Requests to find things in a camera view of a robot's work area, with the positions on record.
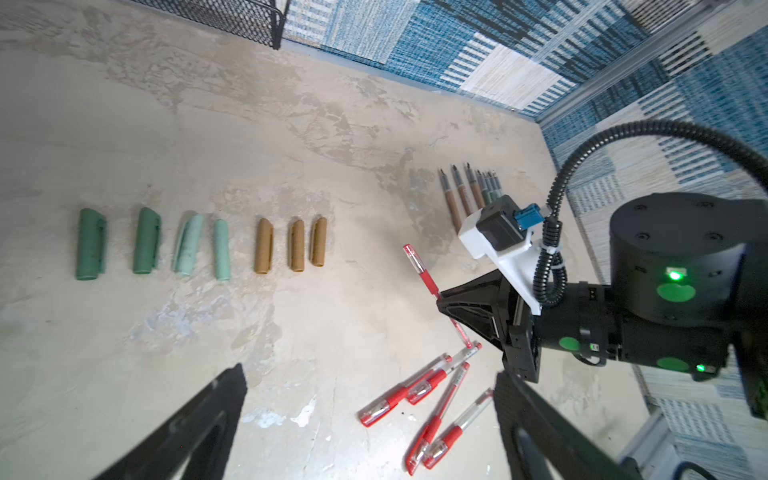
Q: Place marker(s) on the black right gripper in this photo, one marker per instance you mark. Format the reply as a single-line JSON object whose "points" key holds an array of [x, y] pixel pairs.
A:
{"points": [[507, 324]]}

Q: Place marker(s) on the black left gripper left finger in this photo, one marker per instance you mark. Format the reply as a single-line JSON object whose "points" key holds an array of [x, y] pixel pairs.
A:
{"points": [[195, 441]]}

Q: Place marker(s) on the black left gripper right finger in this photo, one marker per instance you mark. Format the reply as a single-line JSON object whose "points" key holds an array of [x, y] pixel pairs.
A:
{"points": [[540, 442]]}

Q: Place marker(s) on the red gel pen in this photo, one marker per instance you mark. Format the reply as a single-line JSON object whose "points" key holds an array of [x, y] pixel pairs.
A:
{"points": [[425, 386], [431, 286], [381, 406], [443, 444]]}

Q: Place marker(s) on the brown marker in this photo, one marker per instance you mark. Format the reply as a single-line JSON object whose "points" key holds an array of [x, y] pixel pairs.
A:
{"points": [[474, 186], [450, 201], [461, 188]]}

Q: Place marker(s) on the light green marker cap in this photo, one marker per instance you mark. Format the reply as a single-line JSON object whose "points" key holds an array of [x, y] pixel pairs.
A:
{"points": [[221, 250], [187, 244]]}

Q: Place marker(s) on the brown marker cap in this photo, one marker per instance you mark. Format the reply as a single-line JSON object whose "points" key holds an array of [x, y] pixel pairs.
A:
{"points": [[318, 242], [296, 244], [264, 247]]}

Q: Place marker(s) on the dark green pen cap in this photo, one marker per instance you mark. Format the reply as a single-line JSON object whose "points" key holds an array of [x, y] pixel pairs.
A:
{"points": [[91, 245], [147, 241]]}

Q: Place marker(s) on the dark green pen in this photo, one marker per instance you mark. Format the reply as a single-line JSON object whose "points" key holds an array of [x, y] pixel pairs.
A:
{"points": [[485, 191], [490, 186]]}

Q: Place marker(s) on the light green marker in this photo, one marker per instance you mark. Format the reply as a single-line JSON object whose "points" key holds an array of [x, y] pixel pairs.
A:
{"points": [[496, 185]]}

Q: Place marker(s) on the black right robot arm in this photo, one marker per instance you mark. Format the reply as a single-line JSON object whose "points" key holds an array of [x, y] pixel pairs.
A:
{"points": [[688, 281]]}

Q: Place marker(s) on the red gel pen bottom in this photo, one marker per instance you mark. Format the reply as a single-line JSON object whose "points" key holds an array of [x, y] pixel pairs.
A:
{"points": [[443, 444]]}

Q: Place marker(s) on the red gel pen diagonal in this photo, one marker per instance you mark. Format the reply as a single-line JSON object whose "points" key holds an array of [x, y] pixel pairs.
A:
{"points": [[420, 445]]}

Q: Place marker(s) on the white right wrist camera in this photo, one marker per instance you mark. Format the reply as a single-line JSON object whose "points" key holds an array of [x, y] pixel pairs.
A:
{"points": [[524, 244]]}

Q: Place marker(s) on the black wire mesh shelf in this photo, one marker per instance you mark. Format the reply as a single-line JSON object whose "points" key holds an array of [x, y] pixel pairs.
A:
{"points": [[262, 22]]}

